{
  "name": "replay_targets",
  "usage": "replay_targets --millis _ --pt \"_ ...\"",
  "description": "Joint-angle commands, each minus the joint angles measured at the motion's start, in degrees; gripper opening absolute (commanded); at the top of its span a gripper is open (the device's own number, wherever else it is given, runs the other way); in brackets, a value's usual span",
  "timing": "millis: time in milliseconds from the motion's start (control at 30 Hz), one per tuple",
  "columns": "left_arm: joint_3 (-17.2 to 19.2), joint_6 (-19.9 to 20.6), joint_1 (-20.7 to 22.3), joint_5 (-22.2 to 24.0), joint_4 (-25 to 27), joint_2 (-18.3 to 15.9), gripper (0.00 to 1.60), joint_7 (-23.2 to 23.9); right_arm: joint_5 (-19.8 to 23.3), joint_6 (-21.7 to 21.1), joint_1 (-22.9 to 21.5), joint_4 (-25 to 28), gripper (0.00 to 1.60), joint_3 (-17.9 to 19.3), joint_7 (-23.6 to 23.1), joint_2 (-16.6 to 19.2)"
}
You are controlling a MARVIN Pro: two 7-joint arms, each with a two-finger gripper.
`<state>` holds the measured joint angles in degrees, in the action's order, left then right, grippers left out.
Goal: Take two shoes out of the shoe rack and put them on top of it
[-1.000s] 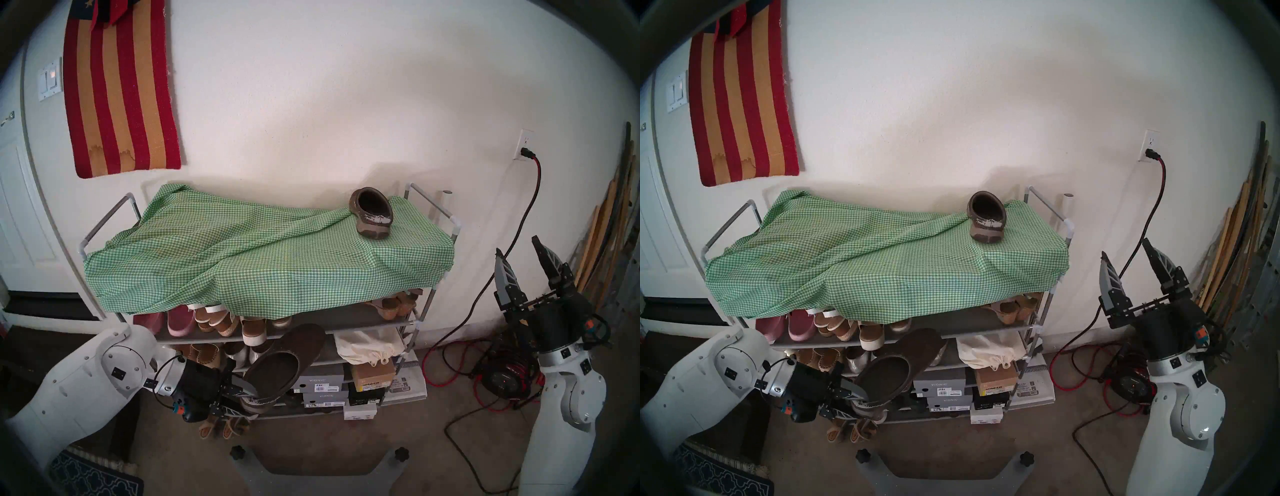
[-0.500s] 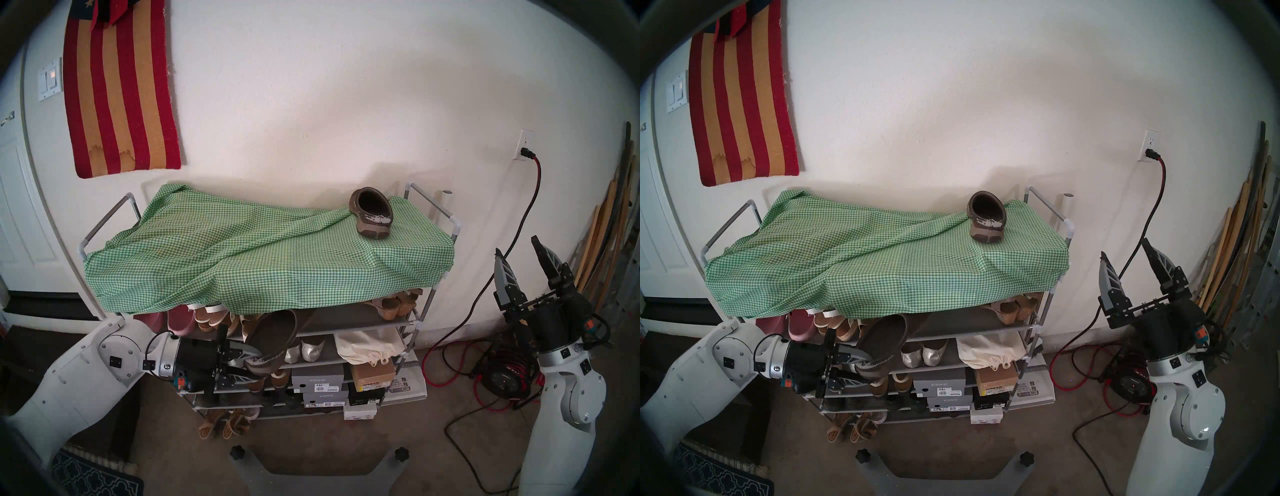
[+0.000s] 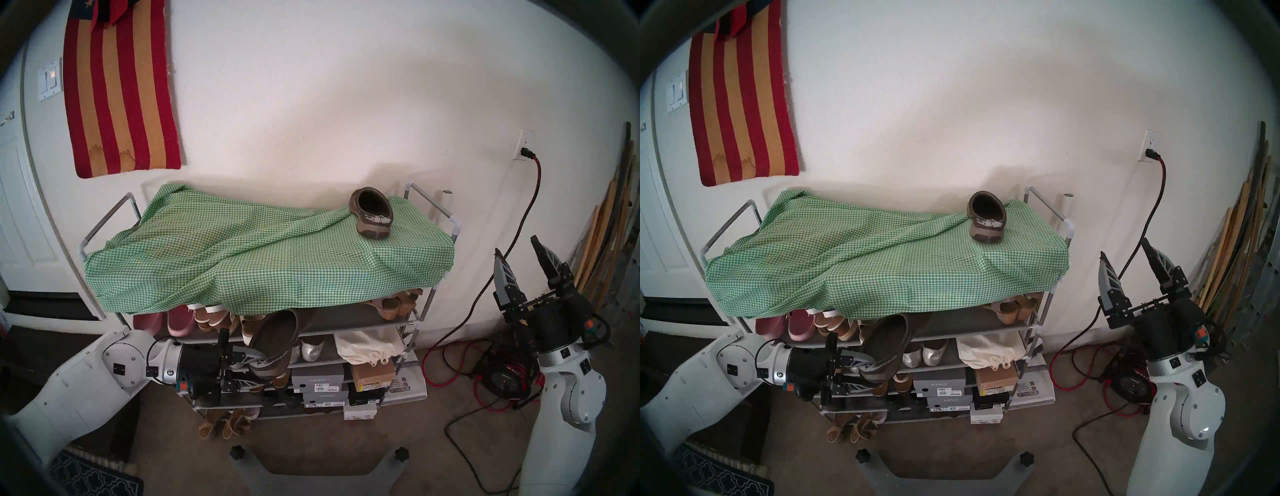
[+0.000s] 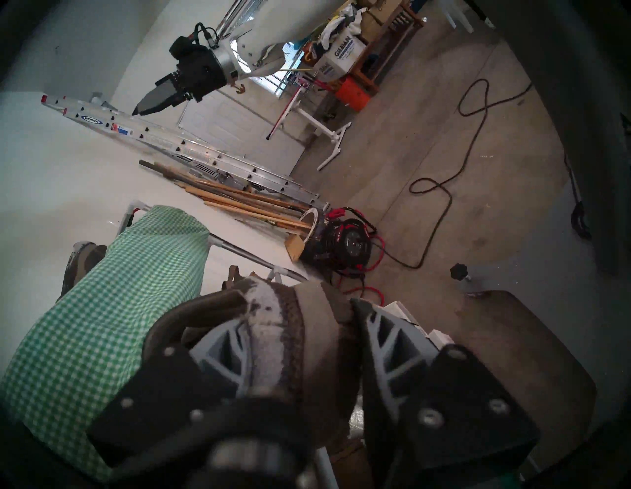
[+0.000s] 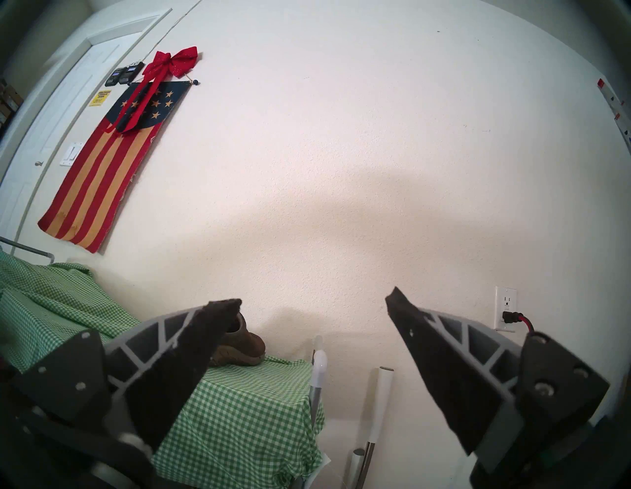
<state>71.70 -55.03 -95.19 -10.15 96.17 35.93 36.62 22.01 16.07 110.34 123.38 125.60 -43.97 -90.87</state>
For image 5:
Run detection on white wall outlet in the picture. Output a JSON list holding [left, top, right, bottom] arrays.
[[494, 287, 518, 332]]

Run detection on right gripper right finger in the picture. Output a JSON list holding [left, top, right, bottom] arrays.
[[385, 288, 609, 474]]

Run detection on white stick red marks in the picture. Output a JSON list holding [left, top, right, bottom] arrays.
[[596, 78, 631, 151]]

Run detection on red black power cord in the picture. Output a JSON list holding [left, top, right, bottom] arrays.
[[502, 312, 535, 336]]

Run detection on red ribbon bow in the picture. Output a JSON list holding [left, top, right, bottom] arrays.
[[106, 47, 199, 134]]

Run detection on white panel door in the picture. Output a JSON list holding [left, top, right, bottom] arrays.
[[0, 7, 173, 257]]

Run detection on green gingham cloth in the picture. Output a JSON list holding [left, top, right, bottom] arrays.
[[0, 249, 326, 489]]

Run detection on brown suede clog shoe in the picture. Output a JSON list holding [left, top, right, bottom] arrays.
[[210, 312, 267, 368]]

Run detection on red tan striped flag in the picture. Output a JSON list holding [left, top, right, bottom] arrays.
[[38, 80, 193, 254]]

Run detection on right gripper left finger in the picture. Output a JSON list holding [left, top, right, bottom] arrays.
[[15, 298, 242, 452]]

